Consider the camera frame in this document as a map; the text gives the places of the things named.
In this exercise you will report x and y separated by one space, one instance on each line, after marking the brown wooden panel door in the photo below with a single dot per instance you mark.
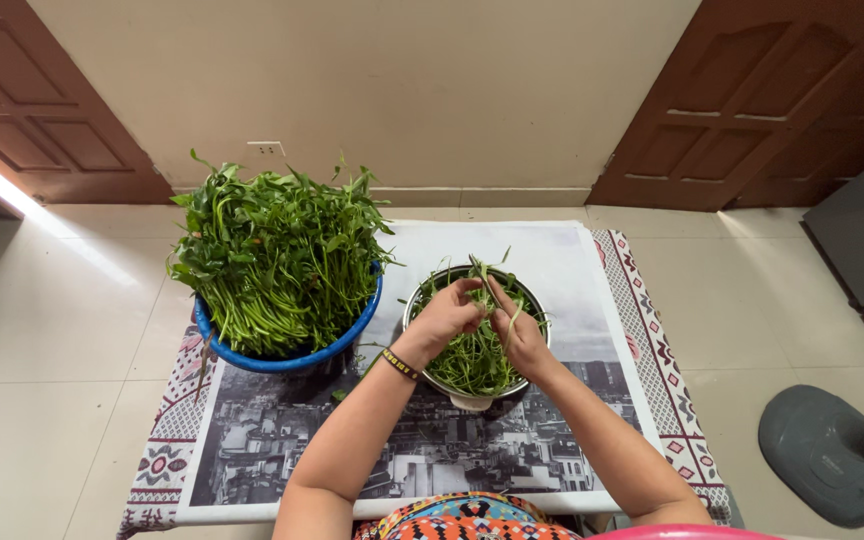
732 105
34 105

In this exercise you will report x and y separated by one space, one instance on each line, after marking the white wall socket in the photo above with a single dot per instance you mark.
265 148

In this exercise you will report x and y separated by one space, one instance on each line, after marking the small loose green leaf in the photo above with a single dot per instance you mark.
339 394

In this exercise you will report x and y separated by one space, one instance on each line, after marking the person's right fingers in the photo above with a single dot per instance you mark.
501 300

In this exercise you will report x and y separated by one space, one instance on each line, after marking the round steel bowl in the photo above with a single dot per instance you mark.
415 300

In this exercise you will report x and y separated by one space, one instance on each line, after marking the blue plastic basin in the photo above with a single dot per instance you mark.
282 361

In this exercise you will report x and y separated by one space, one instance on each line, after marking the person's left fingers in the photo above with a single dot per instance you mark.
469 307

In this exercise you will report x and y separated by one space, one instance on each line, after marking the person's left hand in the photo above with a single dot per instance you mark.
438 321

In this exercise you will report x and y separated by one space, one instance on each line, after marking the person's right hand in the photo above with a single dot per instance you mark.
523 341

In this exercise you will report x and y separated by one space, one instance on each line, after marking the bunch of leafy water spinach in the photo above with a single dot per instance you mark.
274 255

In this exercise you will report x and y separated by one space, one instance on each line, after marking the patterned red white floor mat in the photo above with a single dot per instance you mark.
653 330

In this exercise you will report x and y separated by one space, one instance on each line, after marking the small metal splitting blade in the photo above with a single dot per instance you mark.
475 265

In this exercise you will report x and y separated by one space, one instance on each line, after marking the pink plastic stool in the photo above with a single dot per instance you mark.
683 533

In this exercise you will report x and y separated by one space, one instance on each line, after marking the grey fan base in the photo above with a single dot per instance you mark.
826 454

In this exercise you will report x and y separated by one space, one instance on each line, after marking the person's colourful patterned clothing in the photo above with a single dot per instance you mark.
469 521

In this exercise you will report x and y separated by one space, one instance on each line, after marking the green water spinach stem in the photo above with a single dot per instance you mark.
512 324

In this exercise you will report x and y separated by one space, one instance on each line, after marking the heap of split spinach strands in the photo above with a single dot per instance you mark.
473 360

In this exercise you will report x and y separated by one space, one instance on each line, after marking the black-and-white city poster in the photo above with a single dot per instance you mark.
552 255

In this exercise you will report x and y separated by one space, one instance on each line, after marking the loose drooping spinach stem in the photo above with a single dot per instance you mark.
202 367

